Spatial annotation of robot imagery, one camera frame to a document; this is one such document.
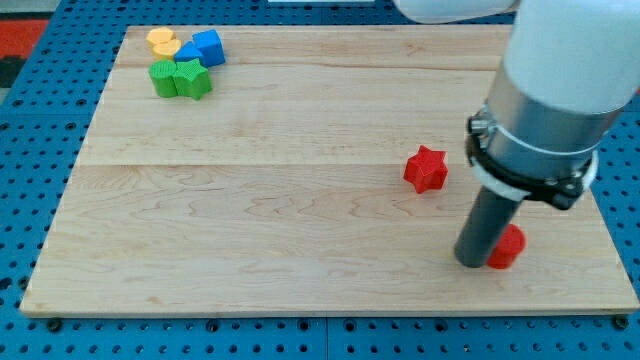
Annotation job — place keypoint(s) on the green star block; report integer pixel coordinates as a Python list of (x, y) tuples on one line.
[(191, 79)]

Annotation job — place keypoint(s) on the red cylinder block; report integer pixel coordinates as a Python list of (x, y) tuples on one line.
[(511, 244)]

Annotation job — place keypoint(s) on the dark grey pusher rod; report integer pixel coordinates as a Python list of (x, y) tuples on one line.
[(489, 217)]

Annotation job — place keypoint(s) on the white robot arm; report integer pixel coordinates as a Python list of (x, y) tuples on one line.
[(567, 71)]

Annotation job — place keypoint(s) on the wooden board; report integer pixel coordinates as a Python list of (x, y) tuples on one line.
[(281, 193)]

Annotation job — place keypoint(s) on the blue triangle block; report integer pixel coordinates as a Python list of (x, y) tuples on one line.
[(189, 52)]

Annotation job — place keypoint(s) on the green cylinder block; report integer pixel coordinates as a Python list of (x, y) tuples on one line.
[(161, 74)]

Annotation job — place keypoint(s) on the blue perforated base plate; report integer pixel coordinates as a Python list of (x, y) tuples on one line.
[(45, 113)]

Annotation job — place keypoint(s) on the yellow hexagon block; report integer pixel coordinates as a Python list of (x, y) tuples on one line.
[(159, 35)]

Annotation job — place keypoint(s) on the blue cube block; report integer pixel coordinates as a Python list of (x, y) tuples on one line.
[(210, 45)]

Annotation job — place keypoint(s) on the yellow heart block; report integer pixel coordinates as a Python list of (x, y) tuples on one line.
[(166, 50)]

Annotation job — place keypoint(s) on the red star block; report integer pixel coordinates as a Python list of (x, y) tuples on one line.
[(426, 170)]

